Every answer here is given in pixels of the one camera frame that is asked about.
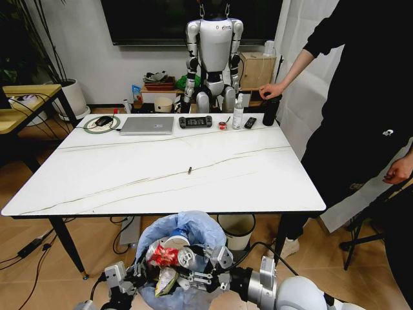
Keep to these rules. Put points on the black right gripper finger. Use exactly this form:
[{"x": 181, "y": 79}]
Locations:
[
  {"x": 197, "y": 280},
  {"x": 198, "y": 252}
]

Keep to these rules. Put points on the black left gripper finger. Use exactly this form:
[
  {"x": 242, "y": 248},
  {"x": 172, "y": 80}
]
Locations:
[
  {"x": 139, "y": 267},
  {"x": 142, "y": 281}
]

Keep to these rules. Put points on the trash bin with blue bag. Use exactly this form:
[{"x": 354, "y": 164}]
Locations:
[{"x": 193, "y": 226}]

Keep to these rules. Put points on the black drink bottle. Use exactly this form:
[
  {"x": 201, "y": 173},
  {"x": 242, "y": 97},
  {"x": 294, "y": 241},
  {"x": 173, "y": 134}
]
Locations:
[{"x": 271, "y": 111}]

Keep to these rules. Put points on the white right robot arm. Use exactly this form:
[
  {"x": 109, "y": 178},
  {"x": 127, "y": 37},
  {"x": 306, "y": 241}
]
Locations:
[{"x": 300, "y": 295}]

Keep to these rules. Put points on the person's right forearm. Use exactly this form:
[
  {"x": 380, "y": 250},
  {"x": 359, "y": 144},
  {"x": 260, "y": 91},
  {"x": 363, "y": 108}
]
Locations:
[{"x": 300, "y": 69}]

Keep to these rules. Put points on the white trash bin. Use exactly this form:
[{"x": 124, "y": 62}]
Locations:
[{"x": 237, "y": 232}]

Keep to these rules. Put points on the crumpled snack wrapper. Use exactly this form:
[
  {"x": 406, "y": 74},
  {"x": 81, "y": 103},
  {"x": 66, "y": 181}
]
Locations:
[{"x": 166, "y": 281}]

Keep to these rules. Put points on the white paper cup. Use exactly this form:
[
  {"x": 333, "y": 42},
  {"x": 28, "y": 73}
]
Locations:
[{"x": 177, "y": 237}]

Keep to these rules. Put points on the crushed red drink can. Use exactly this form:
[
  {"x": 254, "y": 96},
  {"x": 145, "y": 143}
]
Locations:
[{"x": 167, "y": 255}]

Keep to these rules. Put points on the grey flat box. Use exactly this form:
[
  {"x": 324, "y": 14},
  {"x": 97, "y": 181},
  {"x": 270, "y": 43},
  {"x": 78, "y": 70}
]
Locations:
[{"x": 130, "y": 232}]

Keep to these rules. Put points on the person's shoe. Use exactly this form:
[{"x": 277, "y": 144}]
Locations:
[{"x": 288, "y": 248}]

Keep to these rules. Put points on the marble top table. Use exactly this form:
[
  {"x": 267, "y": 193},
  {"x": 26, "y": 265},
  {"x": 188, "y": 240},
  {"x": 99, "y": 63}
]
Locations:
[{"x": 161, "y": 168}]

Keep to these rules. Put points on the black floor power strip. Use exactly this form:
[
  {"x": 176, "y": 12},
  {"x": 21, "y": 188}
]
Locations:
[{"x": 30, "y": 248}]

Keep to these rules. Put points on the small red round item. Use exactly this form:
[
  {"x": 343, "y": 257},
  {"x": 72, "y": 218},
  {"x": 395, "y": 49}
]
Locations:
[{"x": 223, "y": 125}]

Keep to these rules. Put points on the black game controller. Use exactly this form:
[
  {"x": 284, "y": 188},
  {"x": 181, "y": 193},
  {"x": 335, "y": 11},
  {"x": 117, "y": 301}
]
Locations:
[{"x": 195, "y": 122}]

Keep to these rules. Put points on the silver laptop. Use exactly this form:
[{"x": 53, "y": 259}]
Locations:
[{"x": 146, "y": 126}]

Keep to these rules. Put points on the black remote control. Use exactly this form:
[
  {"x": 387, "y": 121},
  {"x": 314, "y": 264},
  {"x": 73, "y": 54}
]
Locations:
[{"x": 250, "y": 122}]

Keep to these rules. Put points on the clear spray bottle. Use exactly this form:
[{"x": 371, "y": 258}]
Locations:
[{"x": 237, "y": 114}]

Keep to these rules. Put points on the black folding chair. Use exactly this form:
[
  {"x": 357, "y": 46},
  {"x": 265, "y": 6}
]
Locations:
[{"x": 368, "y": 226}]

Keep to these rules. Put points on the round green mouse pad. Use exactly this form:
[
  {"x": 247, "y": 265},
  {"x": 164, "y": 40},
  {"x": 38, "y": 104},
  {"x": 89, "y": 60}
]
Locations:
[{"x": 90, "y": 126}]

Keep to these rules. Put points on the black computer mouse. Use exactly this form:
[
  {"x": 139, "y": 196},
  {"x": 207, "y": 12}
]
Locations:
[{"x": 104, "y": 121}]

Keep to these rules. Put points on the cream round bucket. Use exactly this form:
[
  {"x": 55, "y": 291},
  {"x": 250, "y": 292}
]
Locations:
[{"x": 163, "y": 105}]

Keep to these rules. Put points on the low wooden shelf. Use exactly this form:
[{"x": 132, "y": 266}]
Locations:
[{"x": 155, "y": 95}]

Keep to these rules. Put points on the blue snack packet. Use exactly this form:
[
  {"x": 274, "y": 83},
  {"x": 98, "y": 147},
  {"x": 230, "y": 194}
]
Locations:
[{"x": 136, "y": 93}]

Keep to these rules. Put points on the red tray with clutter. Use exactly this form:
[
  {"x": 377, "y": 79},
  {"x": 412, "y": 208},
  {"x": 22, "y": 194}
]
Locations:
[{"x": 159, "y": 80}]

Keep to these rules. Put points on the white plant pot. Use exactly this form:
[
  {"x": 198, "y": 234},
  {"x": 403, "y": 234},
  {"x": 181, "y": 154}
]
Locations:
[{"x": 74, "y": 97}]

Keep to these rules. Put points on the white curtain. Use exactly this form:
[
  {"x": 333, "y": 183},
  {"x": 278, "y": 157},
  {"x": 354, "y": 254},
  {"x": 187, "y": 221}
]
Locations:
[{"x": 297, "y": 97}]

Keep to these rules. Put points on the wooden cabinet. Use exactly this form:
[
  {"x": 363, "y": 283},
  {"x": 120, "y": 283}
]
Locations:
[{"x": 258, "y": 71}]

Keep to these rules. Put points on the yellow side table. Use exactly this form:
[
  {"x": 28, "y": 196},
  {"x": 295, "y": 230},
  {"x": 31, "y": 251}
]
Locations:
[{"x": 19, "y": 119}]

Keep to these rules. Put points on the white humanoid robot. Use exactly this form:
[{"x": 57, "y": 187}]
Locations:
[{"x": 214, "y": 48}]

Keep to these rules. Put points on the white power strip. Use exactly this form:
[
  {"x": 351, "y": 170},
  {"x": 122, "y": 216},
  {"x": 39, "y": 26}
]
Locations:
[{"x": 22, "y": 99}]

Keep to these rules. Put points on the white jug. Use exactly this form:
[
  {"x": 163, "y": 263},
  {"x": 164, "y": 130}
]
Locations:
[{"x": 269, "y": 48}]

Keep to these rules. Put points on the person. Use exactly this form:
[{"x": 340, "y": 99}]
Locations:
[{"x": 361, "y": 97}]

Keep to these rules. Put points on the green potted plant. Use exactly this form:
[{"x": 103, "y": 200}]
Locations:
[{"x": 29, "y": 38}]

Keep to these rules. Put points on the black wall television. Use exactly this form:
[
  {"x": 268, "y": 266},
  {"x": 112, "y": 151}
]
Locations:
[{"x": 155, "y": 22}]

